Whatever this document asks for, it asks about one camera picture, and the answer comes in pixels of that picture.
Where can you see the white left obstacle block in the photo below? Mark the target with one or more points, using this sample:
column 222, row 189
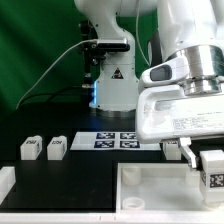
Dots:
column 7, row 181

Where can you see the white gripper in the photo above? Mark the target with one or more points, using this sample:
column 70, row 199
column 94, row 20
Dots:
column 165, row 114

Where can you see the white square tabletop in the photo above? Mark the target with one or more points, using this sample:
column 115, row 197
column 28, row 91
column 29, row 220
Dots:
column 146, row 187

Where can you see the silver camera on stand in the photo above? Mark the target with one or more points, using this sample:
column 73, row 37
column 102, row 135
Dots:
column 113, row 45

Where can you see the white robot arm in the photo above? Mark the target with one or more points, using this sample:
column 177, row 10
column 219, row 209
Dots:
column 185, row 27

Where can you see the white front rail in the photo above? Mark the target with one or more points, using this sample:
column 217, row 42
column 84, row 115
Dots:
column 181, row 218

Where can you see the black camera stand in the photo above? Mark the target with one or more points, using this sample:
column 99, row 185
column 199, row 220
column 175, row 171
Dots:
column 87, row 33

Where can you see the white marker plate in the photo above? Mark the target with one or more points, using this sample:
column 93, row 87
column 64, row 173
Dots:
column 110, row 141

